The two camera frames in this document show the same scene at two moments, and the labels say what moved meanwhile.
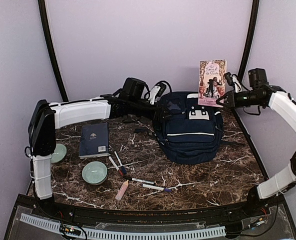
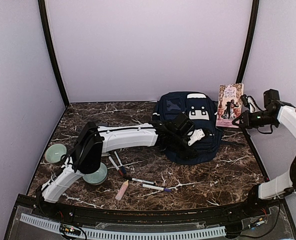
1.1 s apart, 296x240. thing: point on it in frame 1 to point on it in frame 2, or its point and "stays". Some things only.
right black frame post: (249, 38) stays
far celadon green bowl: (59, 153) stays
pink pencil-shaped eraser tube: (122, 190) stays
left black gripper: (157, 107) to (188, 153)
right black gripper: (232, 101) to (247, 120)
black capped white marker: (139, 180) stays
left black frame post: (44, 19) stays
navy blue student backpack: (188, 132) stays
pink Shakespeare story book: (211, 85) to (229, 105)
